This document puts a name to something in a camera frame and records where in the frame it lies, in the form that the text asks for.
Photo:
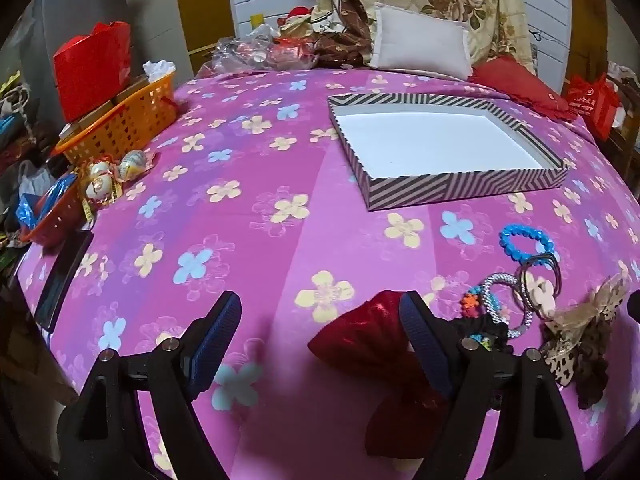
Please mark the small red basket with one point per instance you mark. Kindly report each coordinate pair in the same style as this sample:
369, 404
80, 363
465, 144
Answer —
55, 222

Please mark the white pillow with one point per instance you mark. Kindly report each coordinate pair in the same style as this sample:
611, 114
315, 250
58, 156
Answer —
420, 45

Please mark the orange plastic basket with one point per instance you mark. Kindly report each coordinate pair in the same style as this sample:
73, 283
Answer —
130, 125

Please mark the red gift bag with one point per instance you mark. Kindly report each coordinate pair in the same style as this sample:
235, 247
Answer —
90, 70

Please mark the striped cardboard box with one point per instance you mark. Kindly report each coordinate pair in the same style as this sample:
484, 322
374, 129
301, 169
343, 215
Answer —
425, 135

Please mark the white plastic bag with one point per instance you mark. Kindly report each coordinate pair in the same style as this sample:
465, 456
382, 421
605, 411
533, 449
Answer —
35, 177

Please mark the red frilled pillow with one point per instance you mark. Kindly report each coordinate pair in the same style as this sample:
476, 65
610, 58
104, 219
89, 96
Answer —
520, 85

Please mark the yellow wooden door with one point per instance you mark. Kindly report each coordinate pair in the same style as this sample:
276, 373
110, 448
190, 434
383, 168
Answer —
200, 10

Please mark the brown cardboard box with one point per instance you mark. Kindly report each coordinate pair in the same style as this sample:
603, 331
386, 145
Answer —
90, 117

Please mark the red plush toy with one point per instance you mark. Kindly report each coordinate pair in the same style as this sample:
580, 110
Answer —
297, 16

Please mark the blue plastic bag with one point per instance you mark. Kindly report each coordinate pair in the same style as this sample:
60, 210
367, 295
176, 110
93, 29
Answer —
30, 208

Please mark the leopard print hair bow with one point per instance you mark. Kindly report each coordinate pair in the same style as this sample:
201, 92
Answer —
565, 360

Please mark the pink floral bedsheet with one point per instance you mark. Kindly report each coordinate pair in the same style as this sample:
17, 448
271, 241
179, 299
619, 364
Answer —
250, 260

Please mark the red shopping bag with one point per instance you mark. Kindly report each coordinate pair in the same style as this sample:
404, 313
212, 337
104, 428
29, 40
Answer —
590, 105

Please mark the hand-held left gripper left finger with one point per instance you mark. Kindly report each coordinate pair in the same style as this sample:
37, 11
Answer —
219, 332

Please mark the dark brown hair bow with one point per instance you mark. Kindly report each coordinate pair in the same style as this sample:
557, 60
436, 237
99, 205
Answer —
595, 355

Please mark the grey refrigerator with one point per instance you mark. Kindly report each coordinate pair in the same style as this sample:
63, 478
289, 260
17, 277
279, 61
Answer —
150, 20

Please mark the white tissue paper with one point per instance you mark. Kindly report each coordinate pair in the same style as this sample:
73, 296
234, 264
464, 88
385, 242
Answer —
159, 69

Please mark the pile of bags and clothes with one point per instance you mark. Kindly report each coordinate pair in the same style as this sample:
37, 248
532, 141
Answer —
15, 130

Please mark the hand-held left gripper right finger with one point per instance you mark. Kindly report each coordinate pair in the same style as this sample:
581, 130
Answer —
425, 342

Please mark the clear plastic bags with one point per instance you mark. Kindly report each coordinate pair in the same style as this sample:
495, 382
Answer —
250, 52

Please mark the red black velvet hair bow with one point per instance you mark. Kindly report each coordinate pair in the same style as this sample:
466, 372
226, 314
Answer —
360, 342

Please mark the brown floral quilt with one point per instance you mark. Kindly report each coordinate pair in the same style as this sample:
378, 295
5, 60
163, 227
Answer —
345, 47

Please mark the yellow bottle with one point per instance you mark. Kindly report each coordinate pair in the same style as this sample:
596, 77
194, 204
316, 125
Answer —
257, 21

